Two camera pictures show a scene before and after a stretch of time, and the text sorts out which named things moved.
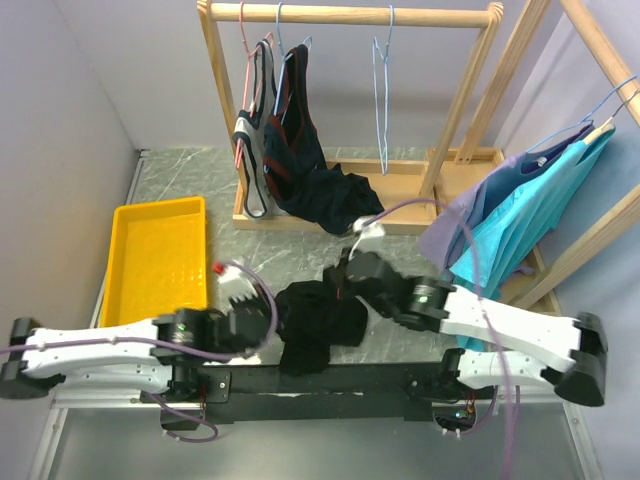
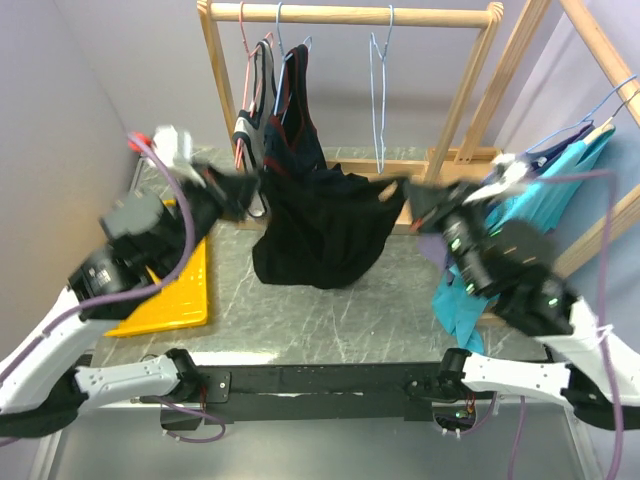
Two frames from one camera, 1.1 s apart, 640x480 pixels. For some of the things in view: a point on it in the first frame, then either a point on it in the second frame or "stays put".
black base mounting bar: [321, 391] stays put
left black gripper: [261, 300] → [231, 193]
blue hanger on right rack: [586, 118] stays put
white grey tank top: [250, 133] stays put
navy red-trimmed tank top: [331, 195] stays put
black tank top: [311, 320] → [322, 228]
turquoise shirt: [519, 220] stays put
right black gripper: [341, 276] → [426, 203]
